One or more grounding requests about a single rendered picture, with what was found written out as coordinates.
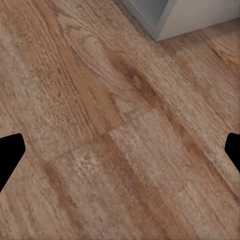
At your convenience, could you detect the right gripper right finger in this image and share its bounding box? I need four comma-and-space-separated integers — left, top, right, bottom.
225, 133, 240, 172

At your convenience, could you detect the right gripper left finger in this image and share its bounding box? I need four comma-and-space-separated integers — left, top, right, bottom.
0, 133, 26, 192

